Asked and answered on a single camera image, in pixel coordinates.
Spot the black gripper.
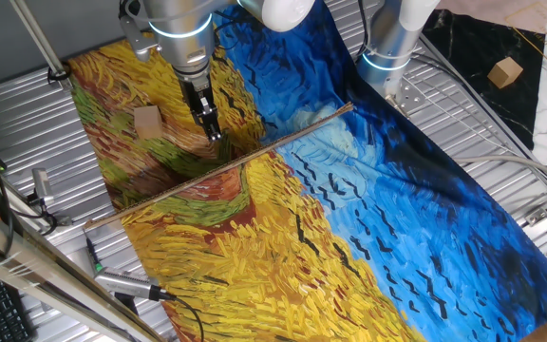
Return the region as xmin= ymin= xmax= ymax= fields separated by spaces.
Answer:
xmin=178 ymin=70 xmax=223 ymax=143

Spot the light wooden cube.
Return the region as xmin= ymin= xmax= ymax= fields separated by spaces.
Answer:
xmin=133 ymin=104 xmax=165 ymax=141

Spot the brown cardboard board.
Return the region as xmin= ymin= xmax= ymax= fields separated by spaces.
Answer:
xmin=83 ymin=101 xmax=355 ymax=233

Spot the Van Gogh painting print cloth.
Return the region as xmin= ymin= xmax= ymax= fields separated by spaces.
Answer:
xmin=66 ymin=0 xmax=547 ymax=342

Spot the thin dark pen-like tool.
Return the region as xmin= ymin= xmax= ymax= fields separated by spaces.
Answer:
xmin=85 ymin=236 xmax=105 ymax=276

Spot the metal clamp tool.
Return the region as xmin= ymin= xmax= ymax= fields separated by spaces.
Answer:
xmin=30 ymin=167 xmax=55 ymax=206

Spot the thin aluminium pole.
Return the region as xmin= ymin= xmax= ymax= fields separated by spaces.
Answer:
xmin=9 ymin=0 xmax=74 ymax=92

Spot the marble pattern mat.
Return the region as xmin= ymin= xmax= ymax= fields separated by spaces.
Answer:
xmin=420 ymin=0 xmax=547 ymax=165

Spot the tan wooden cube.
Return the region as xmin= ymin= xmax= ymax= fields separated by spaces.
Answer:
xmin=486 ymin=56 xmax=525 ymax=90

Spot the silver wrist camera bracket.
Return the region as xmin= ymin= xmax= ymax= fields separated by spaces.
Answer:
xmin=119 ymin=12 xmax=161 ymax=64

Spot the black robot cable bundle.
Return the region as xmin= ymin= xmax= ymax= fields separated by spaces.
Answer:
xmin=356 ymin=0 xmax=372 ymax=61

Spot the black ribbed camera cable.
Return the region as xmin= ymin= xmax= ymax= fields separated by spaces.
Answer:
xmin=159 ymin=289 xmax=206 ymax=342

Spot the black small camera cable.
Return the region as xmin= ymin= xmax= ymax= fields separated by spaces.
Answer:
xmin=10 ymin=189 xmax=62 ymax=238

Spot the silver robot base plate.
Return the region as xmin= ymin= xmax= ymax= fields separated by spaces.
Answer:
xmin=383 ymin=78 xmax=427 ymax=119

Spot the aluminium frame beam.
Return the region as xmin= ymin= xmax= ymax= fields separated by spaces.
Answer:
xmin=0 ymin=196 xmax=166 ymax=342

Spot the thick grey cable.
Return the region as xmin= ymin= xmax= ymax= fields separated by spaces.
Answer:
xmin=449 ymin=154 xmax=547 ymax=192

